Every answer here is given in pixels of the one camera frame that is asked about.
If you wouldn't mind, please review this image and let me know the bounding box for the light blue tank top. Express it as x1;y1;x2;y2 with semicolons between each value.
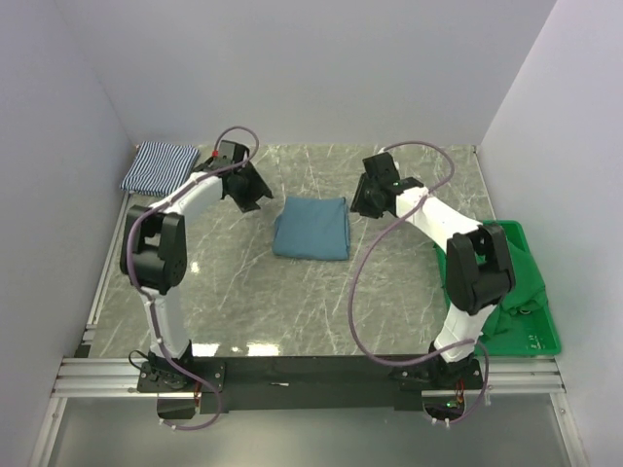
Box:
272;197;350;262

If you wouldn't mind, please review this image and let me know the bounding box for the blue white striped tank top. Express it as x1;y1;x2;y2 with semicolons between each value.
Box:
120;141;201;198

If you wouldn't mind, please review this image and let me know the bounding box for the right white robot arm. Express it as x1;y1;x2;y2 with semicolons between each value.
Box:
350;152;516;388

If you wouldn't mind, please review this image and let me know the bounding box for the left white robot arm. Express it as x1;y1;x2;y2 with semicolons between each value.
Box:
120;138;273;391

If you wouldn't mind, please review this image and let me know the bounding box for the green tank top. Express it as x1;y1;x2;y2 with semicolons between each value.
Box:
437;242;549;337

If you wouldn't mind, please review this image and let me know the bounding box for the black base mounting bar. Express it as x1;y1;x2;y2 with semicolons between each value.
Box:
137;356;485;413

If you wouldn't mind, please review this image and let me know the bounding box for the green plastic bin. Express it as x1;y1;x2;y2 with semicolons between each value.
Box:
431;218;564;359

